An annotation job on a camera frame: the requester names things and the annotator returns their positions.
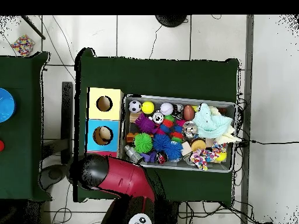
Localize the blue spiky rubber ball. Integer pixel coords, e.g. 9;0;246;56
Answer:
163;140;183;162

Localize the mint green muslin cloth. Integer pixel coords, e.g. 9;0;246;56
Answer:
192;102;234;139

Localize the multicoloured printed cloth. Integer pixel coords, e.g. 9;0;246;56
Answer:
189;141;227;172

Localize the silver mesh bin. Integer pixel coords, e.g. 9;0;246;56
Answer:
119;94;239;173

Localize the wooden box with three holes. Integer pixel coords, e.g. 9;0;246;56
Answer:
84;87;124;159

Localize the purple spiky rubber ball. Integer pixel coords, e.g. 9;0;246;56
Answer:
134;113;159;135

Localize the yellow tennis ball toy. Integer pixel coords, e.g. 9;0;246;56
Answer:
141;100;155;115

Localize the green spiky rubber ball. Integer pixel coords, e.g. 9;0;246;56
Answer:
133;132;154;154

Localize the small soccer ball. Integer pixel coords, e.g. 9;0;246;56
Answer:
128;100;142;114

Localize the dark green table cloth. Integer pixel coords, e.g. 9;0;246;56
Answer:
73;47;240;202
0;51;53;201

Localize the black upright panel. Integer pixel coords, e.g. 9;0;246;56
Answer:
60;81;74;165

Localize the black round stand base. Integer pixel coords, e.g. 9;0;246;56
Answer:
154;15;188;28

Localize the dark grey round base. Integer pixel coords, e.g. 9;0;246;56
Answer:
39;164;69;190

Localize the grey metal pole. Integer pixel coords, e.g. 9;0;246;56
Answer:
239;15;255;224

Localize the blue bowl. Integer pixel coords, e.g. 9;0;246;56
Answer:
0;87;16;123

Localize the multicoloured patterned bag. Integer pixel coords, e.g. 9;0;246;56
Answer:
10;34;36;57

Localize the thin black rod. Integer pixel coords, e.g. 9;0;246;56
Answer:
20;15;46;40

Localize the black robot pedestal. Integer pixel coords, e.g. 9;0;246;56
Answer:
155;199;182;224

